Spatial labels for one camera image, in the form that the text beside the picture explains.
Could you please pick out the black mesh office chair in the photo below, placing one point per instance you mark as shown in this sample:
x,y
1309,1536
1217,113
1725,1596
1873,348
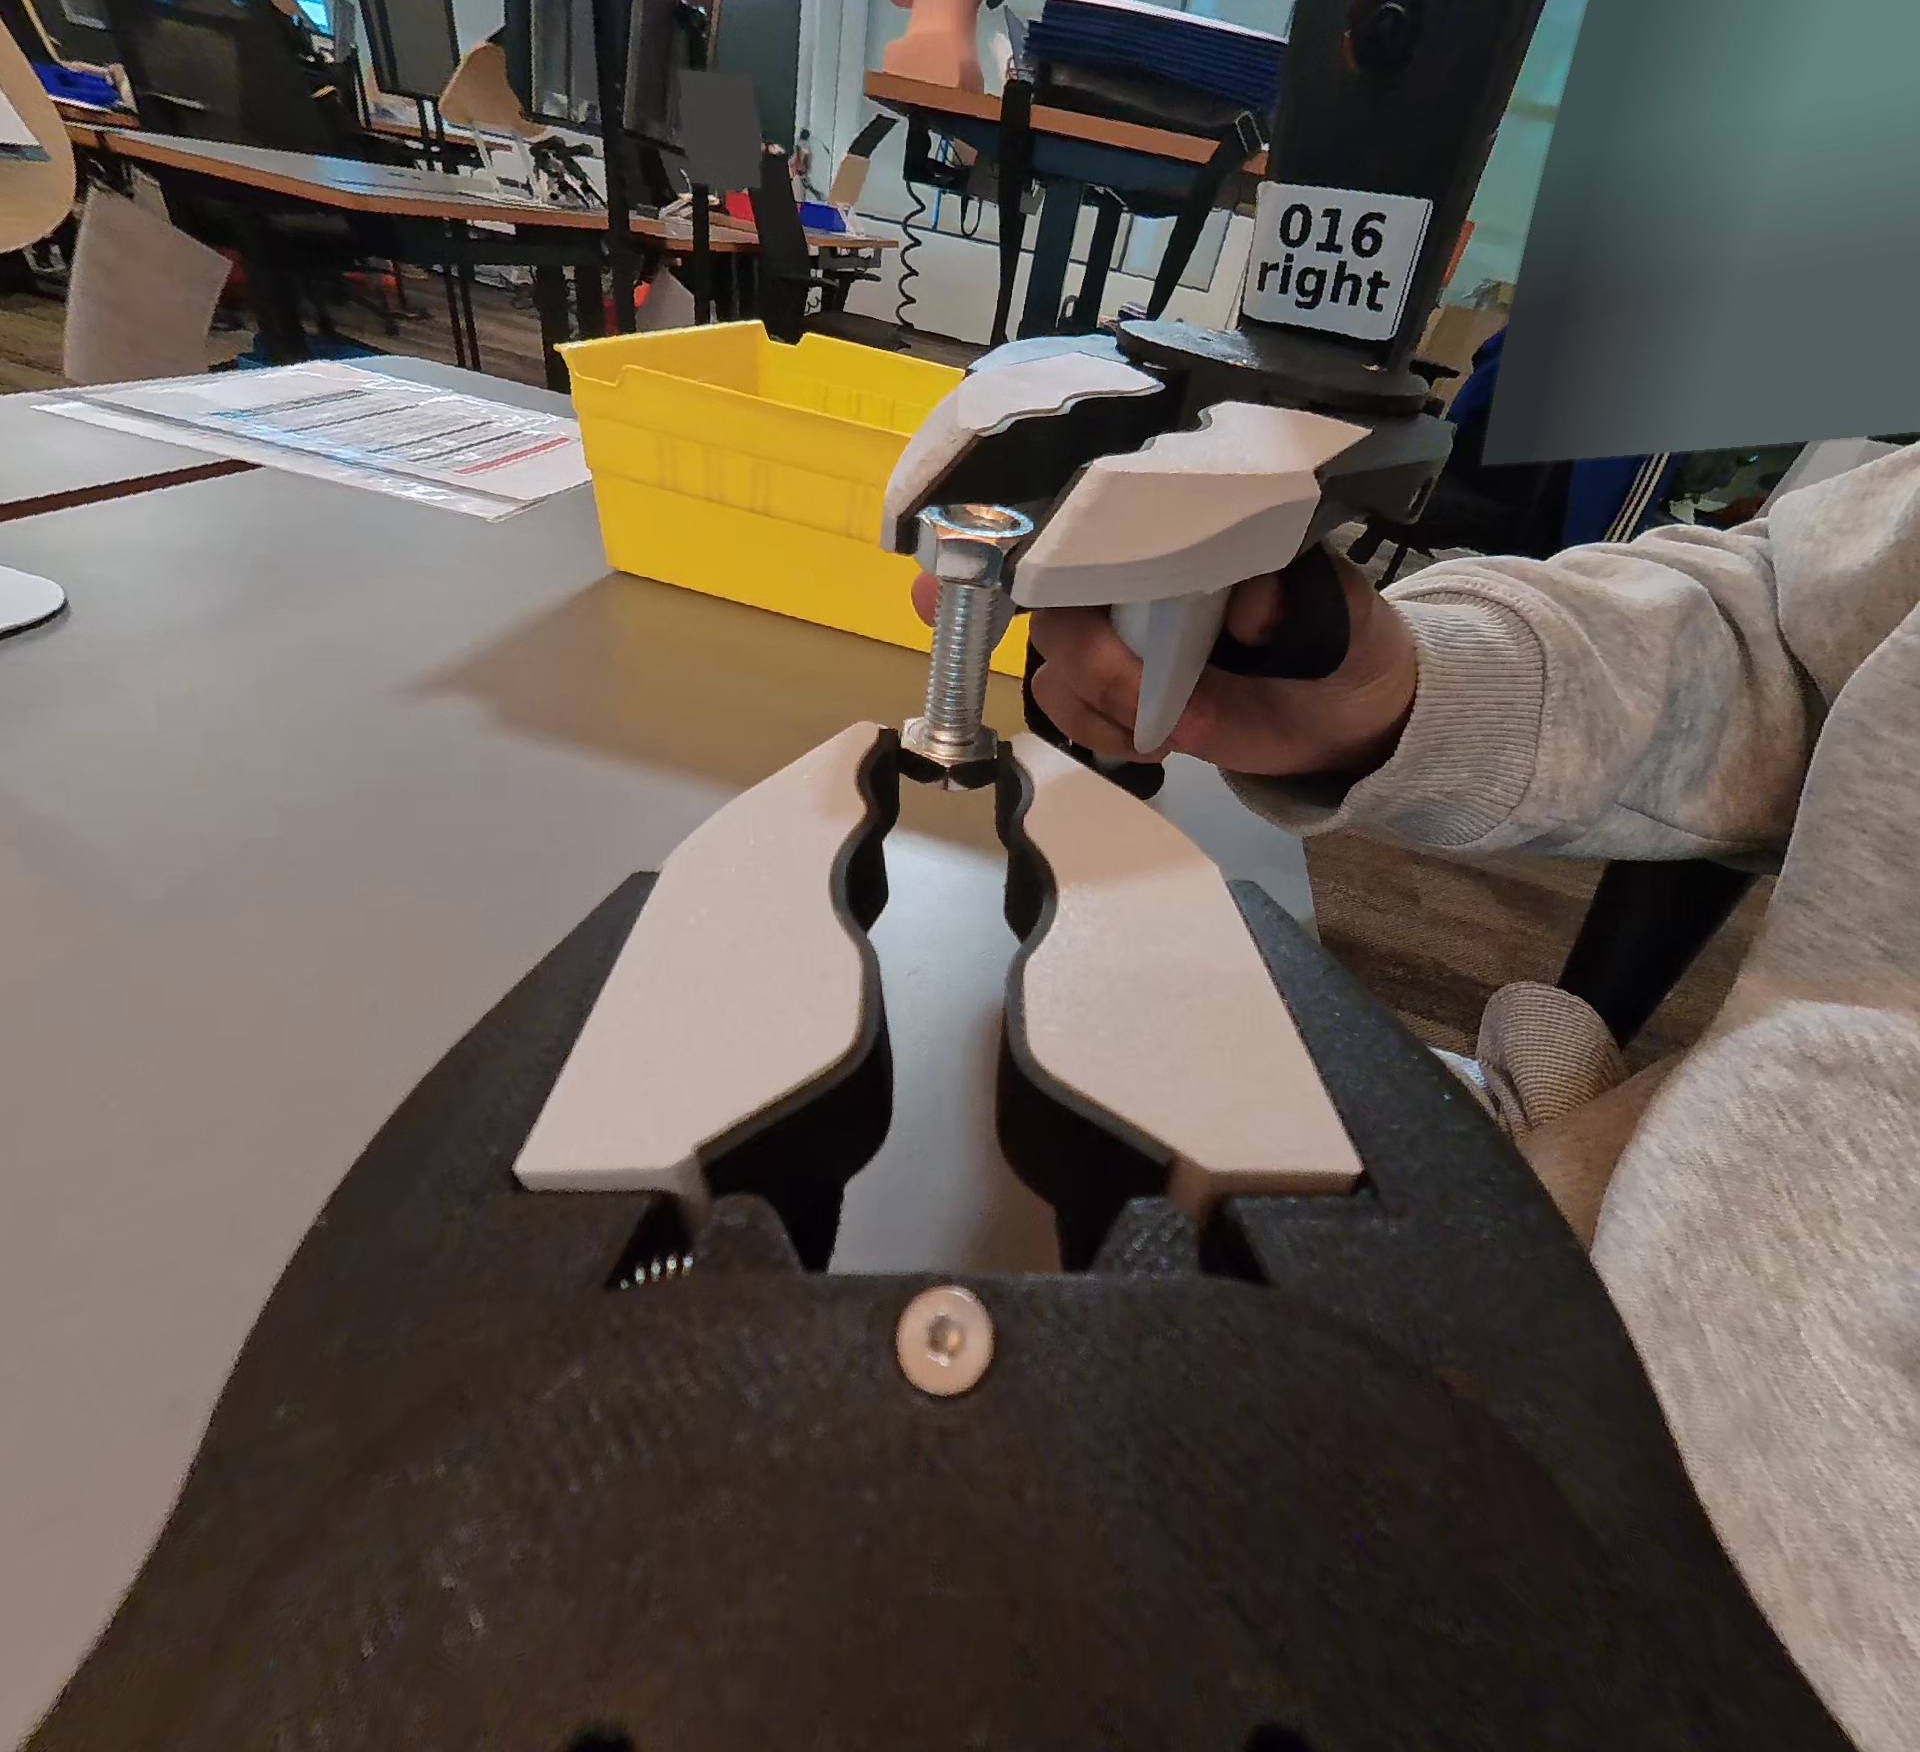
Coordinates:
x,y
1666,950

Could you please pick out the dark flat monitor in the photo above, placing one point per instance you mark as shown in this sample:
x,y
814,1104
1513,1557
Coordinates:
x,y
765,42

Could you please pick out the white tablet stand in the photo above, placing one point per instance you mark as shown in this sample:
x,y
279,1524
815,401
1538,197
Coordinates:
x,y
30,597

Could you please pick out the silver hex nut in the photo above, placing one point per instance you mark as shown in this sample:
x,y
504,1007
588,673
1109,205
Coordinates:
x,y
972,560

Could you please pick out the long brown office desk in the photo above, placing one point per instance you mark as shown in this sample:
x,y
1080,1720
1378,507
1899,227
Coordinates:
x,y
300,170

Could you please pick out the pale grey chair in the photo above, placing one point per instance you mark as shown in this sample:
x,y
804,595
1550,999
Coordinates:
x,y
143,283

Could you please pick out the stack of blue folders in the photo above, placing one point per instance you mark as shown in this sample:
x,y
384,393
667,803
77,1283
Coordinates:
x,y
1154,36

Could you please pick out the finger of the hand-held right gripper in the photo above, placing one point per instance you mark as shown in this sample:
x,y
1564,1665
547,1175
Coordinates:
x,y
1186,509
998,411

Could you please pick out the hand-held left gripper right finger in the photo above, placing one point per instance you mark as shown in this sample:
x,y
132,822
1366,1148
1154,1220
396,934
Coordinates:
x,y
1186,1032

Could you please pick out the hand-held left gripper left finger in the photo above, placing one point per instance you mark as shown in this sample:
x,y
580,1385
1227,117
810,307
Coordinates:
x,y
706,1003

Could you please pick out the person's right forearm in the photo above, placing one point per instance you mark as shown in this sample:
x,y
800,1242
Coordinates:
x,y
1650,673

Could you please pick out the silver hex bolt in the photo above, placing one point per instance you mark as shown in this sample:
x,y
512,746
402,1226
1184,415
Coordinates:
x,y
957,658

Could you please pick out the grey desk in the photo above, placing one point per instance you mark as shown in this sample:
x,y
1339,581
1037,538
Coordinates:
x,y
300,883

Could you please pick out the person's grey sweatshirt torso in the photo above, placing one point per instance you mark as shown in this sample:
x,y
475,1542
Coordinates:
x,y
1770,1334

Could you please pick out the yellow plastic bin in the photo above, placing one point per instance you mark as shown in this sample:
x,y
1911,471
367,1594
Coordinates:
x,y
706,493

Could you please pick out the brown standing desk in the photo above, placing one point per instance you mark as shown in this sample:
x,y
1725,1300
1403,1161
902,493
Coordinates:
x,y
1080,125

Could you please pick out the laminated instruction sheet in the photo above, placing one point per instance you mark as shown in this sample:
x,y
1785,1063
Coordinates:
x,y
345,432

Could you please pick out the person's right hand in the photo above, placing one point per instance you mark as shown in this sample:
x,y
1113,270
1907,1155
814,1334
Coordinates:
x,y
1290,726

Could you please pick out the small black monitor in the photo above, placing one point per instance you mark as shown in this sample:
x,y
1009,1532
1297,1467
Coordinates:
x,y
412,29

